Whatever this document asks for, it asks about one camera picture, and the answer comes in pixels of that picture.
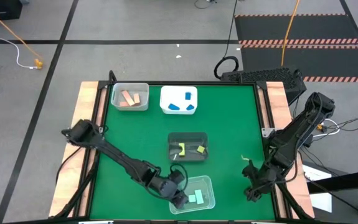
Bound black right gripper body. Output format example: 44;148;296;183
249;164;278;195

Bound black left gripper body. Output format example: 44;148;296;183
171;190;189;210

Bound long light green block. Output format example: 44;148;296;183
194;189;205;205

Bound clear plastic bin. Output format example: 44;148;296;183
169;175;216;215
110;82;150;111

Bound white paper sheet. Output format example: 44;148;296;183
302;164;334;213

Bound black stand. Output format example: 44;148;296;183
306;167;358;224

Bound white plastic bin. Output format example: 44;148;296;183
159;85;199;115

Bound long orange block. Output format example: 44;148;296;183
121;90;136;107

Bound black hazard-striped floor mat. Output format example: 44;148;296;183
234;13;358;47
240;43;358;84

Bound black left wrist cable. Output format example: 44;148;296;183
168;163;189;191

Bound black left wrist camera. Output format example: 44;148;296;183
169;169;186;185

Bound black looped floor cable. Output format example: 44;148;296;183
213;0;240;80

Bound yellow floor cable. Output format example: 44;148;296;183
280;0;301;68
0;2;44;70

